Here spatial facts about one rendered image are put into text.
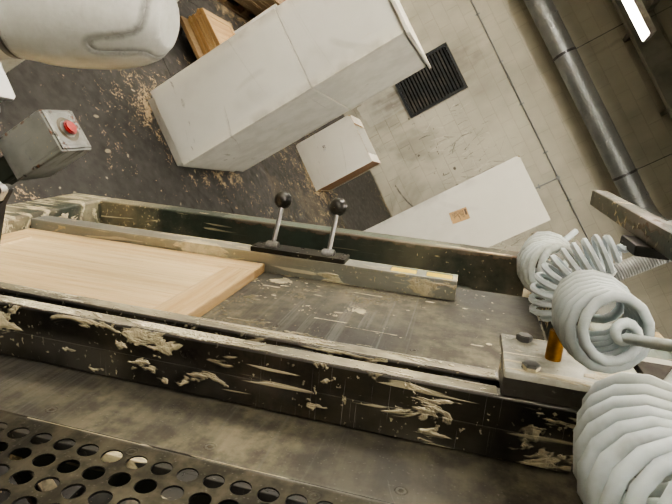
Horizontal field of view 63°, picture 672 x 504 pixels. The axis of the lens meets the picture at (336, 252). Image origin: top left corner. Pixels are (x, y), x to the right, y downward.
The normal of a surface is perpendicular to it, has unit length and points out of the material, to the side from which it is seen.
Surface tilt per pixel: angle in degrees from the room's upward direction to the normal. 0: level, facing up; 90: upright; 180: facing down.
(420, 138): 90
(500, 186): 90
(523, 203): 90
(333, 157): 90
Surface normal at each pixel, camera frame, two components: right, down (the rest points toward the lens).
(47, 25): -0.04, 0.56
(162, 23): 0.97, 0.21
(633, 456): -0.62, -0.69
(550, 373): 0.08, -0.97
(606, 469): -0.28, 0.01
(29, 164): -0.24, 0.22
